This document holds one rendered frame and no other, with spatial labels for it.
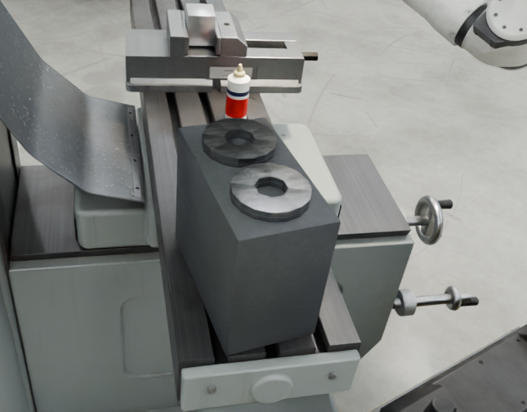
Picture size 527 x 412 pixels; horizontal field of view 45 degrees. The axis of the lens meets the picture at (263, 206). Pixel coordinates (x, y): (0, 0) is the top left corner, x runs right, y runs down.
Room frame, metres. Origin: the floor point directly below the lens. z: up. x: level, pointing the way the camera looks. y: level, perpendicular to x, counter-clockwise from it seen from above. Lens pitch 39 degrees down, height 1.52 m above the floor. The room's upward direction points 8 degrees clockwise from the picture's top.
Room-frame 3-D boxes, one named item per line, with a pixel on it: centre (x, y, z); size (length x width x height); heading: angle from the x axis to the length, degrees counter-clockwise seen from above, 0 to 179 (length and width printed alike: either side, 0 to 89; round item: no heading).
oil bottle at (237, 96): (1.02, 0.07, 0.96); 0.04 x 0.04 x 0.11
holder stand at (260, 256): (0.60, 0.02, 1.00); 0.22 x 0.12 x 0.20; 27
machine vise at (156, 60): (1.18, 0.14, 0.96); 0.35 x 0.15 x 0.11; 105
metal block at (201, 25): (1.17, 0.17, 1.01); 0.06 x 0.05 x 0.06; 15
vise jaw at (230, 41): (1.18, 0.11, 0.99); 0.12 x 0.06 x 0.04; 15
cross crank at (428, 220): (1.17, -0.35, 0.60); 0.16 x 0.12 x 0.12; 107
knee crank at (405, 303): (1.04, -0.42, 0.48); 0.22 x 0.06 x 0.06; 107
